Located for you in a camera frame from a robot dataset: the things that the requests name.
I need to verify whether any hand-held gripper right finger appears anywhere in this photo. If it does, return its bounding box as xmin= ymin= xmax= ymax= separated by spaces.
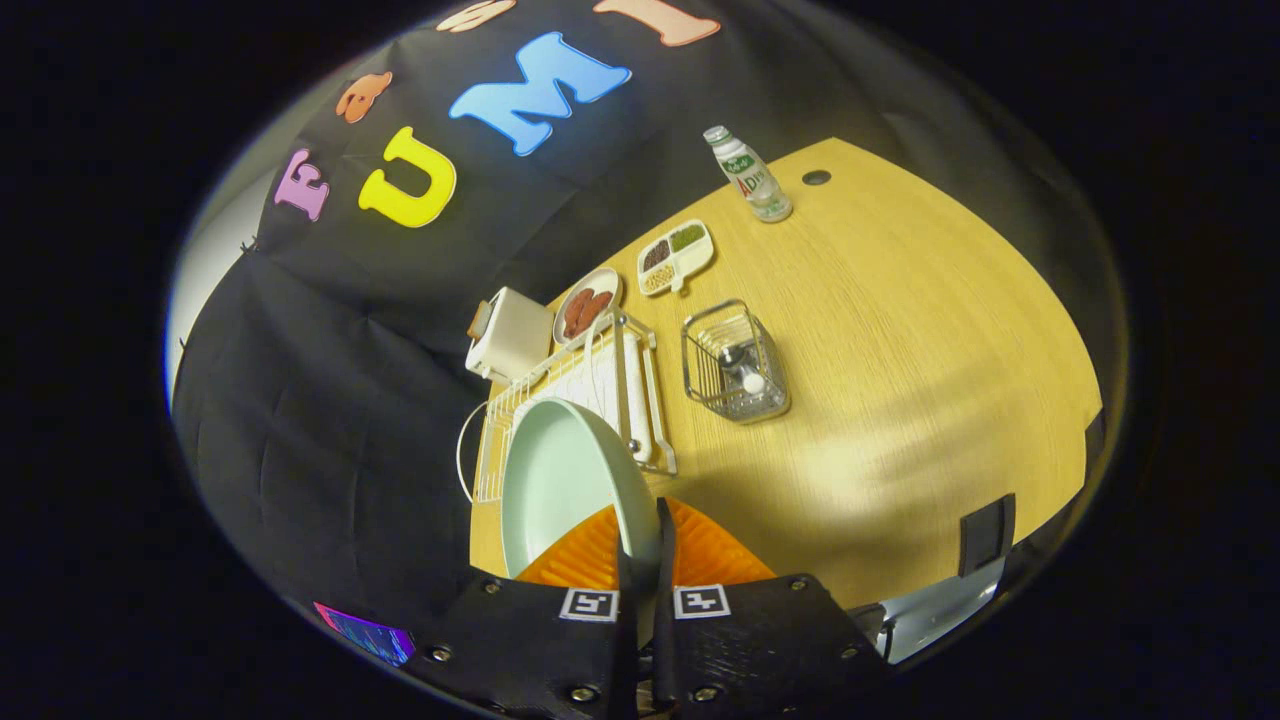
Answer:
xmin=652 ymin=497 xmax=891 ymax=719

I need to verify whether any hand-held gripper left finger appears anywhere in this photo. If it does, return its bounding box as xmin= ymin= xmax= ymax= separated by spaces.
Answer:
xmin=400 ymin=505 xmax=641 ymax=720

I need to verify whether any pale green plate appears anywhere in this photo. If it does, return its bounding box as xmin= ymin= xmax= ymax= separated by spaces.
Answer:
xmin=500 ymin=397 xmax=661 ymax=581

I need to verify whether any metal wire basket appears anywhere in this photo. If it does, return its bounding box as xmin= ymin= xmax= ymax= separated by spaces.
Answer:
xmin=681 ymin=299 xmax=792 ymax=424

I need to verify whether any white wire dish rack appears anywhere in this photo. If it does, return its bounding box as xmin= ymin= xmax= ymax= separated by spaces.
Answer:
xmin=457 ymin=308 xmax=678 ymax=504

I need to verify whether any white-tipped spoon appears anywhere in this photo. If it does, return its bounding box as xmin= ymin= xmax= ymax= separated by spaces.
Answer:
xmin=718 ymin=343 xmax=769 ymax=396

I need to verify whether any small round sausage plate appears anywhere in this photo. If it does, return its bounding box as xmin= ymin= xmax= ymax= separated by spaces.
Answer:
xmin=552 ymin=266 xmax=623 ymax=348

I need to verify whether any glowing purple screen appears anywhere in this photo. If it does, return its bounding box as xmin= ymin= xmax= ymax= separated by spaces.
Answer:
xmin=313 ymin=602 xmax=416 ymax=667

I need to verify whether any white toaster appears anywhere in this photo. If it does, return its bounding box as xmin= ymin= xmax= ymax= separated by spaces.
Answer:
xmin=465 ymin=287 xmax=554 ymax=384

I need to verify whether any black backdrop cloth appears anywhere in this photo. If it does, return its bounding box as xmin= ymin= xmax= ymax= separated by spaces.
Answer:
xmin=170 ymin=0 xmax=1001 ymax=641

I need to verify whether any white divided food tray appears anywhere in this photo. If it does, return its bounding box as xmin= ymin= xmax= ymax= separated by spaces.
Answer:
xmin=637 ymin=219 xmax=716 ymax=297

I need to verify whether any white green-label drink bottle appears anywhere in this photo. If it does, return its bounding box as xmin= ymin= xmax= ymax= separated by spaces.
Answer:
xmin=702 ymin=125 xmax=794 ymax=224

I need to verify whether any black table edge bracket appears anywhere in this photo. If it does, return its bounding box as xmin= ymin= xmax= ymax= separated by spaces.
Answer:
xmin=959 ymin=494 xmax=1017 ymax=579

